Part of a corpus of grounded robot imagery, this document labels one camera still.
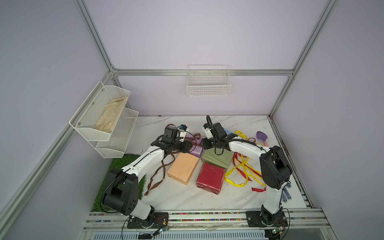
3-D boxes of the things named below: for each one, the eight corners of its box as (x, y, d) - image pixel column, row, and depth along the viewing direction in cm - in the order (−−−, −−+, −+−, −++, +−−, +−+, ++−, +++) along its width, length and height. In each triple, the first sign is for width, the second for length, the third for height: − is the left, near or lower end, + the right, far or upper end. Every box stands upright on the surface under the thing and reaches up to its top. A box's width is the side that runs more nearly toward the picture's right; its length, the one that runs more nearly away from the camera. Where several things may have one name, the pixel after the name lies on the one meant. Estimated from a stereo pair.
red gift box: (196, 187, 86) (196, 182, 80) (203, 167, 94) (204, 161, 88) (218, 195, 83) (220, 191, 77) (224, 174, 91) (226, 169, 85)
